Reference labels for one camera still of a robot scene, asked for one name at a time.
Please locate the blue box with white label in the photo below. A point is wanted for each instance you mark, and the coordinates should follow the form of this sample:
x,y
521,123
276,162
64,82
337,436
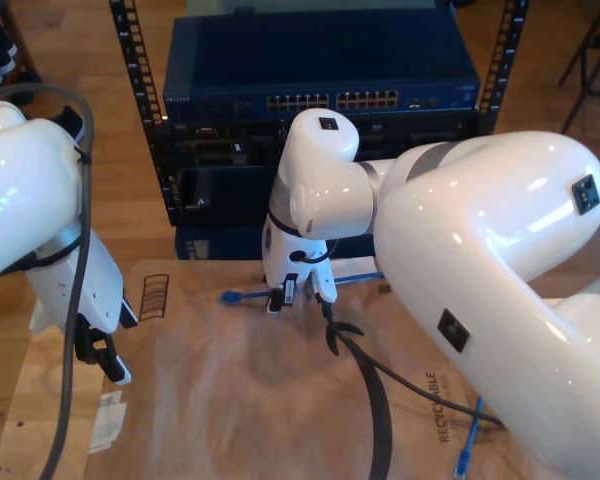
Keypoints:
x,y
230,242

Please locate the white paper label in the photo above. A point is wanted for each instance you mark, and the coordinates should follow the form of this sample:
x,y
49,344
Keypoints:
x,y
107,425

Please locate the white tape strip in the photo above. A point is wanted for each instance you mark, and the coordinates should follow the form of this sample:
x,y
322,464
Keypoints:
x,y
355,267

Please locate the brown paper mailer bag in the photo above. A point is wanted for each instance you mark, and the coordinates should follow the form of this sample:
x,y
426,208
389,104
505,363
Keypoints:
x,y
205,390

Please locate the black folding chair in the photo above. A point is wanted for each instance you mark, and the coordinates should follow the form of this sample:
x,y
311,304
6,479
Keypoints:
x,y
584,70

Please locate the blue network switch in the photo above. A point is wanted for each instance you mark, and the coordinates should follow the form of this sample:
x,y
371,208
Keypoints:
x,y
320,55

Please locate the black rack frame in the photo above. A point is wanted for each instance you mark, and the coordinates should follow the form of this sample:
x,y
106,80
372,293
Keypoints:
x,y
135,55

